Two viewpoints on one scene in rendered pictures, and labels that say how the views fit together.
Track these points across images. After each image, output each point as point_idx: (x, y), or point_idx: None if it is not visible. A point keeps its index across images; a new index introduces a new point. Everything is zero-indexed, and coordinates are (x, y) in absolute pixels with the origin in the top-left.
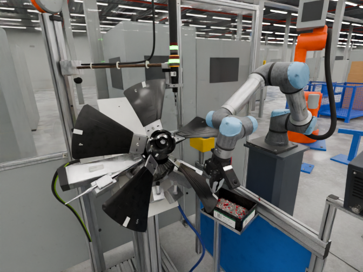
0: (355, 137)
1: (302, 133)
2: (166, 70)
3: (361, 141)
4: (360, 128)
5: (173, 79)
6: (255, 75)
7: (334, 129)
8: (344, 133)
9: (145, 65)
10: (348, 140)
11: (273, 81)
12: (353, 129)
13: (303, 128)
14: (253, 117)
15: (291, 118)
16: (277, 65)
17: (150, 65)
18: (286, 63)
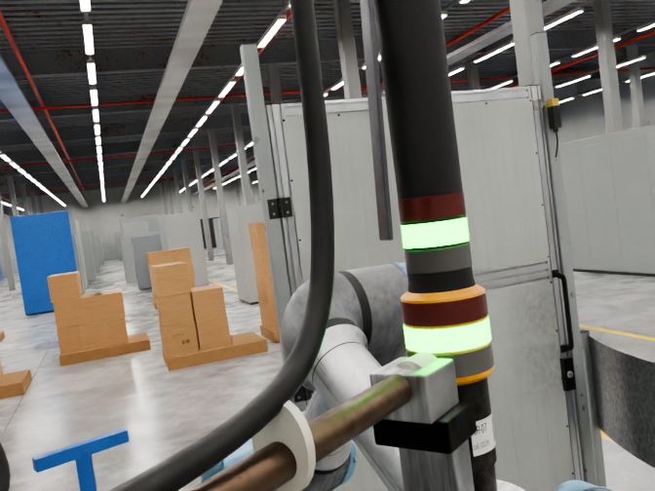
0: (82, 464)
1: (333, 486)
2: (468, 429)
3: (52, 472)
4: (8, 441)
5: (493, 470)
6: (348, 330)
7: (7, 471)
8: (55, 465)
9: (288, 463)
10: (21, 484)
11: (378, 338)
12: (68, 446)
13: (341, 469)
14: (581, 480)
15: None
16: (373, 282)
17: (336, 434)
18: (389, 272)
